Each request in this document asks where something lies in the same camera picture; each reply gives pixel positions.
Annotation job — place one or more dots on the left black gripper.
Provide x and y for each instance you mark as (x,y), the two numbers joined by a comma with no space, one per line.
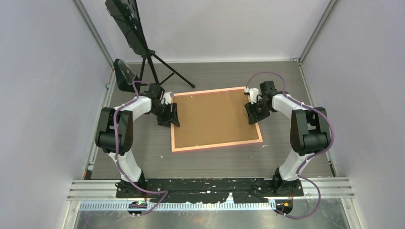
(172,118)

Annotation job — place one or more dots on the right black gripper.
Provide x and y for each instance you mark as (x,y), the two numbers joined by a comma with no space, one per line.
(253,117)

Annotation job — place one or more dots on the pink wooden picture frame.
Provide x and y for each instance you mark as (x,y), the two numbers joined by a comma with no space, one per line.
(215,146)

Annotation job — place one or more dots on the brown cardboard backing board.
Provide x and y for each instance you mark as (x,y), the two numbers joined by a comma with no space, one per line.
(215,120)

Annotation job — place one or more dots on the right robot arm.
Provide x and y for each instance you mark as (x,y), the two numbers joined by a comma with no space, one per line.
(309,133)

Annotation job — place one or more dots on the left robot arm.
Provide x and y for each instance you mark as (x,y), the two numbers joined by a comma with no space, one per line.
(115,134)

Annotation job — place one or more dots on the black wedge stand base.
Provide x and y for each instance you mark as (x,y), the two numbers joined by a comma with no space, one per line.
(125,76)

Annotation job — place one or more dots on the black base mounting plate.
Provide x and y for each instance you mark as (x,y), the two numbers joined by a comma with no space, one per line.
(209,190)

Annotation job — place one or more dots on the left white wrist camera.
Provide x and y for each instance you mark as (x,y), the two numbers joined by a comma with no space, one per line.
(167,98)

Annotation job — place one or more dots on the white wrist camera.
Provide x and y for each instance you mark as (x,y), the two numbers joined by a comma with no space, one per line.
(167,98)
(253,94)

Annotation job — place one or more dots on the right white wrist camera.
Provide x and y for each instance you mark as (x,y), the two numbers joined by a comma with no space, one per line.
(253,94)

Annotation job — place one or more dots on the black camera tripod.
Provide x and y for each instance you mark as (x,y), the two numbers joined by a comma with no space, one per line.
(160,70)

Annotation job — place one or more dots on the aluminium rail front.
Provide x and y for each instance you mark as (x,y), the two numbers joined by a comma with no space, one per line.
(98,195)

